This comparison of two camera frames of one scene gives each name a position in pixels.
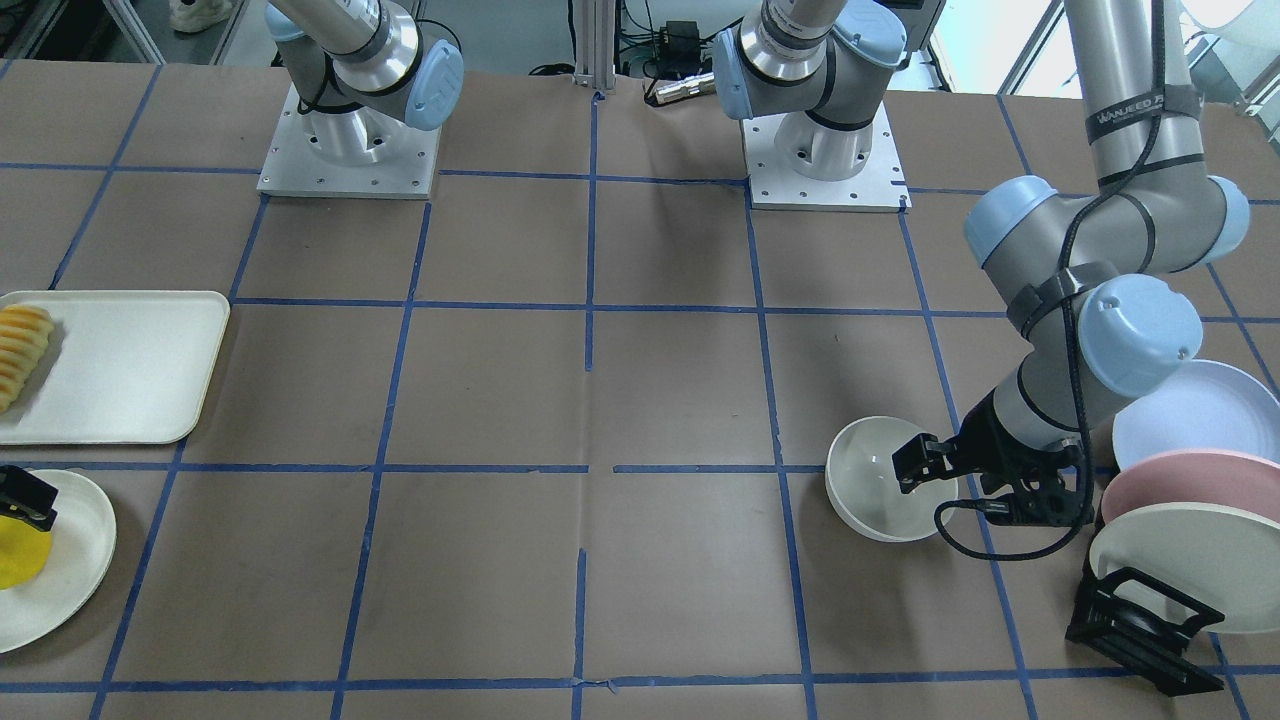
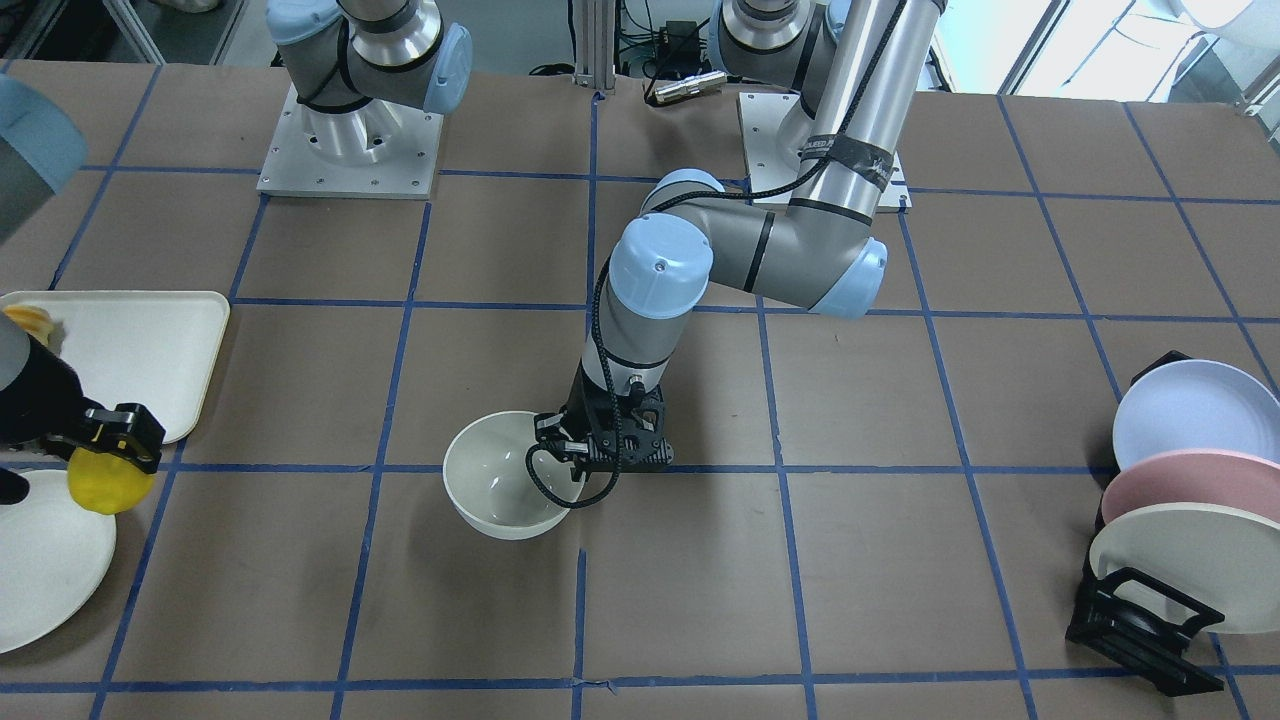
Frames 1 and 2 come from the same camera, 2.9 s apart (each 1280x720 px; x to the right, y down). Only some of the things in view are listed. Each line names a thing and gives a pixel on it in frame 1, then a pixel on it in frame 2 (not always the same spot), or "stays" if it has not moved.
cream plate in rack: x=1225 y=560 stays
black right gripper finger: x=23 y=496 → x=47 y=404
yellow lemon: x=25 y=552 → x=105 y=483
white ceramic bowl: x=863 y=488 → x=486 y=479
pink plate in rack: x=1208 y=476 stays
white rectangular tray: x=121 y=367 stays
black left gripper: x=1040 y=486 → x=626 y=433
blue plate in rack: x=1208 y=406 stays
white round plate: x=82 y=556 stays
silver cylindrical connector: x=702 y=85 stays
